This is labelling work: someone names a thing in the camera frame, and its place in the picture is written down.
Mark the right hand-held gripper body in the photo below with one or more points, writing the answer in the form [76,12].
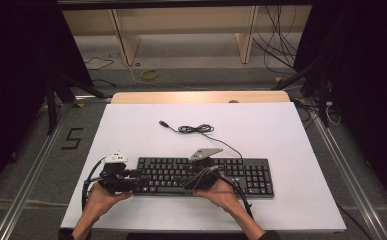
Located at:
[203,178]

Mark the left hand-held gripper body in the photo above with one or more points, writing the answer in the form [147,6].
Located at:
[114,178]

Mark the black computer keyboard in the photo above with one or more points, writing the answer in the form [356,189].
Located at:
[247,176]

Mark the person's right hand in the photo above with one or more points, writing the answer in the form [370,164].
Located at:
[222,196]

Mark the person's left hand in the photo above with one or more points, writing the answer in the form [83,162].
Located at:
[99,201]

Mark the white table board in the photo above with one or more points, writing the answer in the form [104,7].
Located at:
[254,133]

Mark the black metal stand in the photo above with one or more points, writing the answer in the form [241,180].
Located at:
[51,106]
[322,100]

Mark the yellow tape roll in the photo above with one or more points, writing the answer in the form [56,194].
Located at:
[150,74]

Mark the light wooden bench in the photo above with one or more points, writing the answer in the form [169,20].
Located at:
[130,43]

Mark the black curtain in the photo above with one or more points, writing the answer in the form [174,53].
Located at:
[371,83]
[14,83]

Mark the aluminium floor rail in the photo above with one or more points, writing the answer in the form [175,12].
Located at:
[351,180]
[31,173]

